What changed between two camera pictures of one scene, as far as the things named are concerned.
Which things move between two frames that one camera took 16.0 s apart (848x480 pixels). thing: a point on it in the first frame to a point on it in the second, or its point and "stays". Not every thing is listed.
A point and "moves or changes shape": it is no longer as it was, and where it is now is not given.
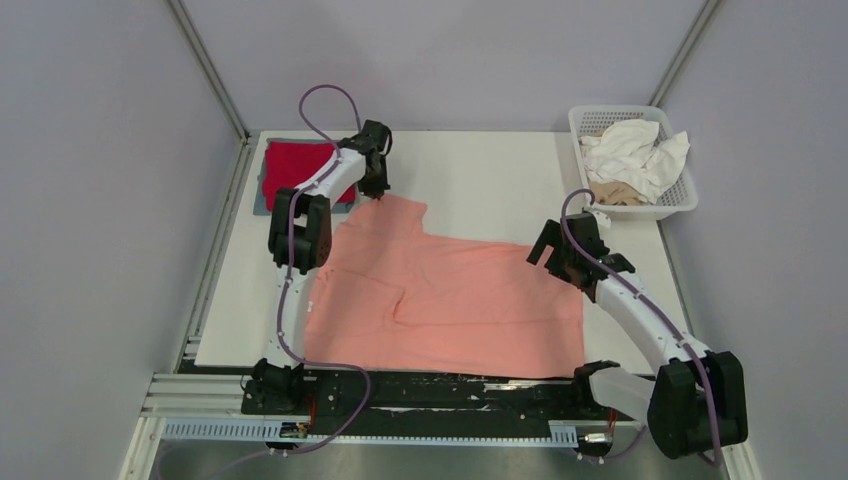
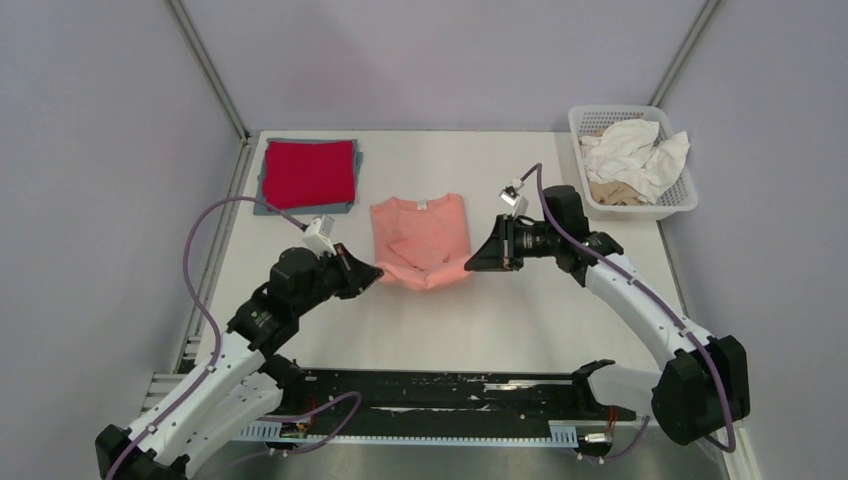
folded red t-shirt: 287,164 stays
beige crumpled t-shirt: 615,193 stays
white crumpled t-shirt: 629,151 stays
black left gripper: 379,190 to 357,276
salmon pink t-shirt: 394,297 moves or changes shape
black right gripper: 550,236 to 498,253
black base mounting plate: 378,402 stays
